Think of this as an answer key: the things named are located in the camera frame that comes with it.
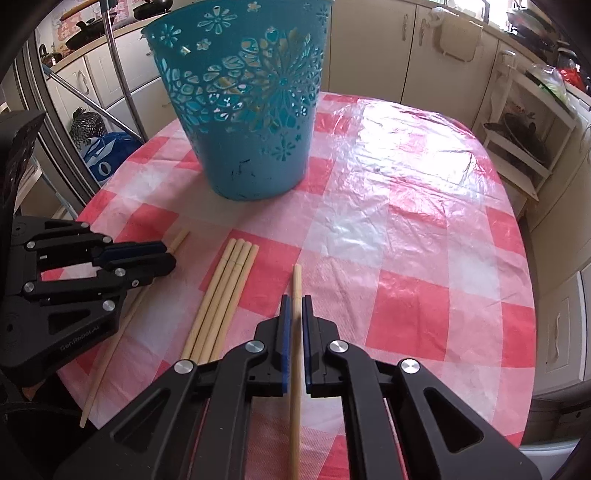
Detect black wok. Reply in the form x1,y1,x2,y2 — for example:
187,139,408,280
65,14,114,51

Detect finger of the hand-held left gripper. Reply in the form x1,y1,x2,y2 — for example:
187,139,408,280
22,255,178,341
11,217,168,267

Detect bundle of wooden chopsticks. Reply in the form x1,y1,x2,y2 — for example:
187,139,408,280
180,237,260,363

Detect white door-hung bin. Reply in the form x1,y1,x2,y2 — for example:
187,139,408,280
431,9,483,63

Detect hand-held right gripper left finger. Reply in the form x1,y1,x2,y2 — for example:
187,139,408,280
81,294,294,480

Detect red wall stickers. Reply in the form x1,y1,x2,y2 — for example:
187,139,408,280
55,18,84,44

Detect dish rack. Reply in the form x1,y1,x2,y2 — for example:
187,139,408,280
505,0,561,51

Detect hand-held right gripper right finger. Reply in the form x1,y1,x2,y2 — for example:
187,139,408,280
302,296,542,480

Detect blue perforated plastic basket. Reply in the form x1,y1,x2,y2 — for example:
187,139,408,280
141,0,334,202

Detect grey metal rails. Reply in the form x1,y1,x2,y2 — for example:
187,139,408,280
14,41,81,222

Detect red plastic bag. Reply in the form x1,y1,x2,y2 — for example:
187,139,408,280
556,67,587,93

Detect mop with metal handle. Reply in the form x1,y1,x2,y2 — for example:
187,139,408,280
102,0,149,144

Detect dark teapot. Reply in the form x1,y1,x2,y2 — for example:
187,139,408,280
39,44,63,68

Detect bag of vegetables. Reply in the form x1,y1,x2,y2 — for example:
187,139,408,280
524,62,571,104

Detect blue printed plastic bag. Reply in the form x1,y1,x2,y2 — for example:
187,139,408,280
82,131,145,188

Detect white wooden shelf unit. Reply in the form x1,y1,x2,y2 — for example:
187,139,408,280
482,48,580,201

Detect red checkered tablecloth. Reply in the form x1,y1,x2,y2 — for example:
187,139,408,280
55,90,536,480

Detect light bamboo chopstick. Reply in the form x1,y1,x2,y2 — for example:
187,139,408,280
289,264,305,480
79,229,191,429

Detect dark mesh object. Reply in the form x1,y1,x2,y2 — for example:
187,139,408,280
69,107,105,145

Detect black pan with lid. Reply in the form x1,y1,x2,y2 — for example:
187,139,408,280
501,111,552,162

